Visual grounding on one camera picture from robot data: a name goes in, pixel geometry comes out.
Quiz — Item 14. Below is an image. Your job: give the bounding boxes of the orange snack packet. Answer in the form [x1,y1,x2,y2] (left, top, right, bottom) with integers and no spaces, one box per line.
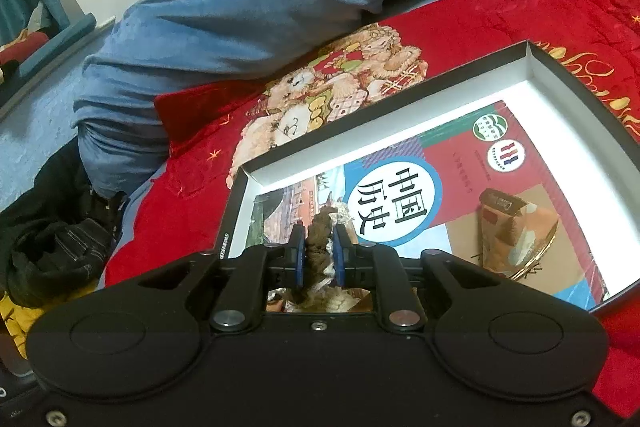
[477,187,560,280]

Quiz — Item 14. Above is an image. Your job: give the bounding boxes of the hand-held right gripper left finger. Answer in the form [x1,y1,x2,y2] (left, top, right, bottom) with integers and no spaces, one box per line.
[120,224,307,334]

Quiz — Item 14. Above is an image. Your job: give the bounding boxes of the teal framed mirror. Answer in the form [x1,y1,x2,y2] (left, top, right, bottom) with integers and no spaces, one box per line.
[0,12,98,108]

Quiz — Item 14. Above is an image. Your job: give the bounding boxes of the yellow cloth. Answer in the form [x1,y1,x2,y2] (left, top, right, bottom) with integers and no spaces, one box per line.
[0,289,66,358]

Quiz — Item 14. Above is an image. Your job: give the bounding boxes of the red and blue textbook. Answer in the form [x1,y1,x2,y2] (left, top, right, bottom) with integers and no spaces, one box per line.
[235,102,613,308]

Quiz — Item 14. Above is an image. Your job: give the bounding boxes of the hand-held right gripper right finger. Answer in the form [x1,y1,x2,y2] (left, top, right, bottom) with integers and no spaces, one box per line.
[334,224,516,334]

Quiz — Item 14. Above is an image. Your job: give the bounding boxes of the black clothing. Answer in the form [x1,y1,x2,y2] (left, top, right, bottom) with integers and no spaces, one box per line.
[0,142,128,308]

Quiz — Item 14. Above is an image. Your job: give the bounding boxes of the black box with white inside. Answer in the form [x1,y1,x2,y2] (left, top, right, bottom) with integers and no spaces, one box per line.
[212,39,640,313]

